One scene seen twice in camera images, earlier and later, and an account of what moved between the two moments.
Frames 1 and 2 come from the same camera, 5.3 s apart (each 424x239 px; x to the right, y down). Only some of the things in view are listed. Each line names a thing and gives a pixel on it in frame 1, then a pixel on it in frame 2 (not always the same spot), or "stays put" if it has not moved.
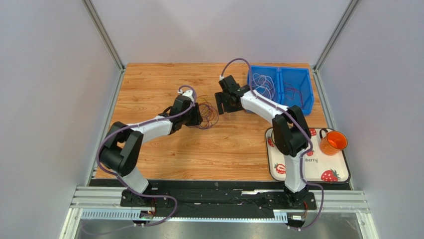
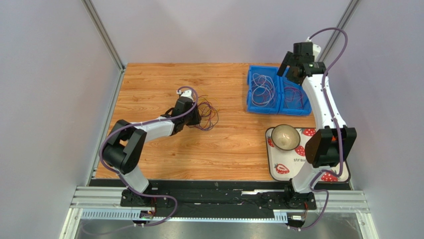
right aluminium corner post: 334,37 stays put
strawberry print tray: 319,167 stays put
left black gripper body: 191,118 stays put
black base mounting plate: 217,199 stays put
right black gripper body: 226,100 to 286,65
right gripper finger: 219,95 to 284,64
